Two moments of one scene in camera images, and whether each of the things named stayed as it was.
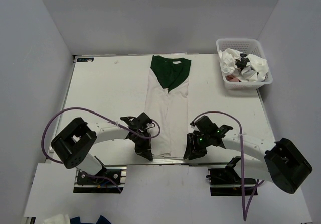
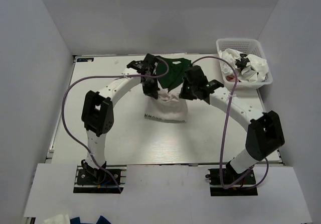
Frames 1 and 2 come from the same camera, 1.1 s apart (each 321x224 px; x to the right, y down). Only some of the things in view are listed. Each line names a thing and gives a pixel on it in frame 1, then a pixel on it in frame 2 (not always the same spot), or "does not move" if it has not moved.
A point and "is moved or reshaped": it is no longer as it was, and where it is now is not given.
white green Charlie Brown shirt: [167, 103] is moved or reshaped
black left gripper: [145, 150] to [153, 92]
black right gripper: [192, 150] to [183, 95]
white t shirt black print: [247, 68] does not move
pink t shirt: [231, 78] does not move
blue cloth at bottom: [102, 220] does not move
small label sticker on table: [85, 59] does not move
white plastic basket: [249, 46] does not move
